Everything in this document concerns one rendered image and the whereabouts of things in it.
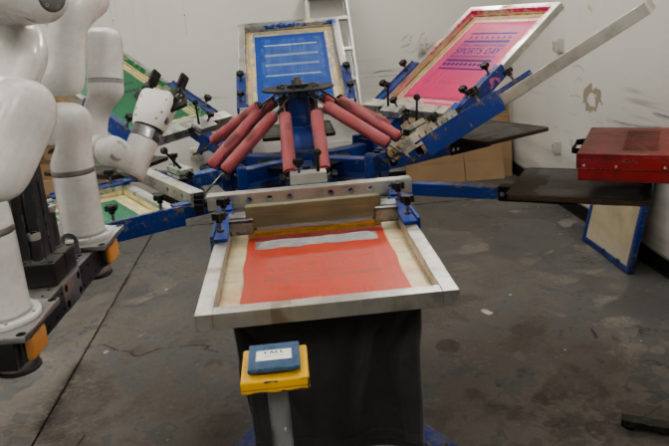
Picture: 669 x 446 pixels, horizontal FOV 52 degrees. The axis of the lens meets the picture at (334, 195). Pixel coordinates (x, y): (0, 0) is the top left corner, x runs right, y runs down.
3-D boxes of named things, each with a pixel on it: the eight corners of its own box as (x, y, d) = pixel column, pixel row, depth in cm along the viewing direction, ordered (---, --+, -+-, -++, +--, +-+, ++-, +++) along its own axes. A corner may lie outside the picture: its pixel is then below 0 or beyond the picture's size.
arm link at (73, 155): (80, 177, 150) (67, 105, 146) (32, 177, 154) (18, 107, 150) (108, 167, 159) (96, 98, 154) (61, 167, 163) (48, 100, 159)
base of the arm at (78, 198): (35, 248, 154) (22, 182, 150) (55, 231, 166) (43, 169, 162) (104, 243, 154) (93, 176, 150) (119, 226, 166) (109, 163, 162)
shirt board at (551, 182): (653, 192, 252) (654, 170, 249) (649, 226, 217) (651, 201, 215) (328, 178, 309) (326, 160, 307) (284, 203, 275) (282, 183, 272)
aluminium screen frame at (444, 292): (460, 305, 152) (459, 289, 151) (196, 332, 149) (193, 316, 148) (399, 207, 228) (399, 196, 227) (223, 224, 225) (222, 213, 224)
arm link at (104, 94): (129, 79, 166) (132, 165, 168) (105, 83, 176) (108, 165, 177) (97, 77, 160) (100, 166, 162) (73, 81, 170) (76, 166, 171)
